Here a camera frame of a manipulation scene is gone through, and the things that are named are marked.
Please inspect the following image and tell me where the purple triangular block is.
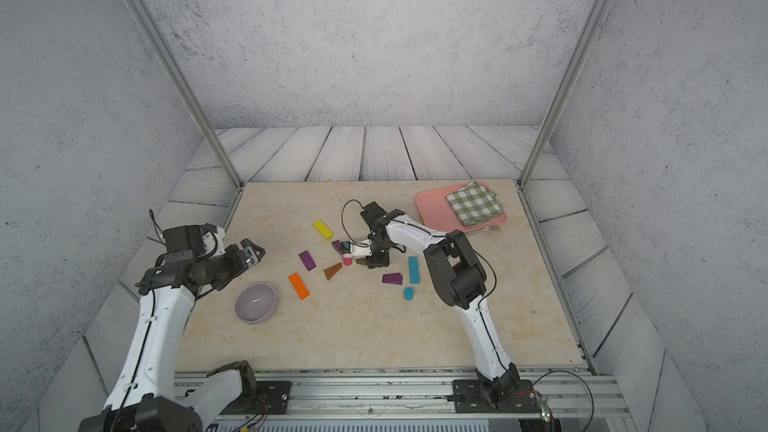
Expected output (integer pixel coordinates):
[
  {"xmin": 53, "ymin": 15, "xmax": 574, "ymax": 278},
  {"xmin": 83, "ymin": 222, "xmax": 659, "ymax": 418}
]
[
  {"xmin": 331, "ymin": 240, "xmax": 343, "ymax": 255},
  {"xmin": 382, "ymin": 273, "xmax": 403, "ymax": 285}
]

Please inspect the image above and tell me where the teal rectangular block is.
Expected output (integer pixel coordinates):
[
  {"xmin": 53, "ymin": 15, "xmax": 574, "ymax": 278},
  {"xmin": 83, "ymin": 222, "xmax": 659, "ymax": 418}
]
[{"xmin": 408, "ymin": 256, "xmax": 420, "ymax": 285}]

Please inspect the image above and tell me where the orange rectangular block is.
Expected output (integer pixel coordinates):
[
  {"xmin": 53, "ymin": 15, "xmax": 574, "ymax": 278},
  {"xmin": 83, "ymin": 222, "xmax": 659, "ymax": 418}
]
[{"xmin": 288, "ymin": 273, "xmax": 310, "ymax": 300}]

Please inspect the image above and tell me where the teal cylinder block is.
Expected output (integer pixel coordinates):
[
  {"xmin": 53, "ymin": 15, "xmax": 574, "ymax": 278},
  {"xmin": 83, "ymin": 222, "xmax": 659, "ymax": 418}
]
[{"xmin": 403, "ymin": 287, "xmax": 415, "ymax": 301}]

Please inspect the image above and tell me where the reddish brown wooden wedge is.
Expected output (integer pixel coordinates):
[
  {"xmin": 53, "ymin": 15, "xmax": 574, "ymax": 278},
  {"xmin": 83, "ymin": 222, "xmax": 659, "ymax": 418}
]
[{"xmin": 323, "ymin": 263, "xmax": 344, "ymax": 281}]

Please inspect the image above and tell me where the purple rectangular block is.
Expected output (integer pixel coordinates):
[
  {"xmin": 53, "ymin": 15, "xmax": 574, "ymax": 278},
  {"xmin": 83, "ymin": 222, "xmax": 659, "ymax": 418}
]
[{"xmin": 299, "ymin": 251, "xmax": 317, "ymax": 271}]

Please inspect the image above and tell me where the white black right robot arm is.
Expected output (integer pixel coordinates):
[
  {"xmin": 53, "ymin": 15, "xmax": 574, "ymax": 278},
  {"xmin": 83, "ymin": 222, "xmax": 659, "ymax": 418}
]
[{"xmin": 350, "ymin": 202, "xmax": 522, "ymax": 409}]

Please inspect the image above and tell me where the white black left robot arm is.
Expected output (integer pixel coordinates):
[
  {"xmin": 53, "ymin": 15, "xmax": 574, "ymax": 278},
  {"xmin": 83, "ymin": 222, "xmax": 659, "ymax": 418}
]
[{"xmin": 79, "ymin": 223, "xmax": 266, "ymax": 431}]

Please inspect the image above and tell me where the lilac ceramic bowl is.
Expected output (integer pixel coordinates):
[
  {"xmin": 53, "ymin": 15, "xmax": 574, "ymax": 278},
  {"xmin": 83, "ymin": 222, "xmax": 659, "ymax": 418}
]
[{"xmin": 234, "ymin": 283, "xmax": 277, "ymax": 325}]

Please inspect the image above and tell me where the long yellow block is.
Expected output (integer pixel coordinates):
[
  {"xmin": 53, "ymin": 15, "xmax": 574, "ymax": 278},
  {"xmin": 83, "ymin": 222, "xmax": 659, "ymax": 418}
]
[{"xmin": 313, "ymin": 220, "xmax": 334, "ymax": 240}]

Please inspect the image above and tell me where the pink plastic tray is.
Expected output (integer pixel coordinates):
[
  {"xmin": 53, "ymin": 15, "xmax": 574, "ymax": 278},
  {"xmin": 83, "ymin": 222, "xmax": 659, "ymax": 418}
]
[{"xmin": 414, "ymin": 182, "xmax": 507, "ymax": 233}]

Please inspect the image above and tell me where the green white checkered cloth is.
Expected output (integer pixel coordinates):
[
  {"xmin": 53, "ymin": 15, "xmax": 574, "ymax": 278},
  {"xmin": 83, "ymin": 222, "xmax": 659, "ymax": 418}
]
[{"xmin": 446, "ymin": 182, "xmax": 504, "ymax": 227}]

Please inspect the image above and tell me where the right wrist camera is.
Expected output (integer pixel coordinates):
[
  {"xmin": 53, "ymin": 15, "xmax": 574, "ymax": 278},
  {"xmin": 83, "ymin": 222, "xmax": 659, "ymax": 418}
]
[{"xmin": 349, "ymin": 239, "xmax": 372, "ymax": 259}]

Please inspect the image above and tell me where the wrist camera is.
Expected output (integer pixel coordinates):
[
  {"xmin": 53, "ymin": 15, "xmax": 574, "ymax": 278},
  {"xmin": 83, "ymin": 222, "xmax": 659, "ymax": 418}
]
[
  {"xmin": 349, "ymin": 239, "xmax": 372, "ymax": 259},
  {"xmin": 192, "ymin": 223, "xmax": 225, "ymax": 260}
]

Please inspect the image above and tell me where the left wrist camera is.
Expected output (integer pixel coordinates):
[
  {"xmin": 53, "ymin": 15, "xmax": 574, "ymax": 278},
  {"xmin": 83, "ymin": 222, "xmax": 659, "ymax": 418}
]
[{"xmin": 192, "ymin": 223, "xmax": 225, "ymax": 260}]

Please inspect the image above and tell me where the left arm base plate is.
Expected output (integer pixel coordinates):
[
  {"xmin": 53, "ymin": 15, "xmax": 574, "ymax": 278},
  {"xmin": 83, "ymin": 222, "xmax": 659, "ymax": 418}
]
[{"xmin": 222, "ymin": 381, "xmax": 292, "ymax": 416}]

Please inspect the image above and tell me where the aluminium front rail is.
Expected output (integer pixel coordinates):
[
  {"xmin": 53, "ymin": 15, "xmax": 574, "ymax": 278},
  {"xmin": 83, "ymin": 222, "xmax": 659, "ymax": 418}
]
[{"xmin": 173, "ymin": 371, "xmax": 637, "ymax": 432}]

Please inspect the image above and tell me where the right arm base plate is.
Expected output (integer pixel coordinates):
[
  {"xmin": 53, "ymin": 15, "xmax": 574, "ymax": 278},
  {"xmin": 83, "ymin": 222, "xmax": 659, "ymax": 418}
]
[{"xmin": 447, "ymin": 379, "xmax": 541, "ymax": 414}]

